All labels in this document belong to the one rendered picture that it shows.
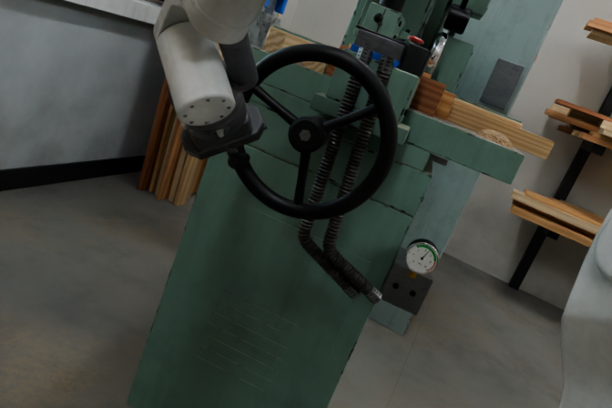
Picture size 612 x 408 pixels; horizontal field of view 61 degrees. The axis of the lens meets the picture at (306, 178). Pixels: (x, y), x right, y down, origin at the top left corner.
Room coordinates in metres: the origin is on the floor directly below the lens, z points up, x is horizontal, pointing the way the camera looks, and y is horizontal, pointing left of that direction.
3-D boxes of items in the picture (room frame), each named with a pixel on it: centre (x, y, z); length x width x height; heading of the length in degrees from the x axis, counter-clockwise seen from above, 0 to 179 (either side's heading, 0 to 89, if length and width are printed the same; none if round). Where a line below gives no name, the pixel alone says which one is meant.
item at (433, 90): (1.08, -0.08, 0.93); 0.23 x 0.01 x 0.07; 80
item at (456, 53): (1.33, -0.22, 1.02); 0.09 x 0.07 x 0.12; 80
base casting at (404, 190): (1.30, -0.06, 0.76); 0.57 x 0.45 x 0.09; 170
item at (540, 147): (1.15, -0.18, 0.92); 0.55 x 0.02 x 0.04; 80
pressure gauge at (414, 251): (0.92, -0.26, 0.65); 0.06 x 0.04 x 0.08; 80
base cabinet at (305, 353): (1.29, -0.05, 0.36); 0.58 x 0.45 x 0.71; 170
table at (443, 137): (1.06, -0.07, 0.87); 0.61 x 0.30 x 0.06; 80
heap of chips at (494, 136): (1.04, -0.32, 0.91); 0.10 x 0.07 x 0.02; 170
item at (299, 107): (1.12, -0.02, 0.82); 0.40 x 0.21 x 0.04; 80
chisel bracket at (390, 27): (1.19, -0.04, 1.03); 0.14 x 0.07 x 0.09; 170
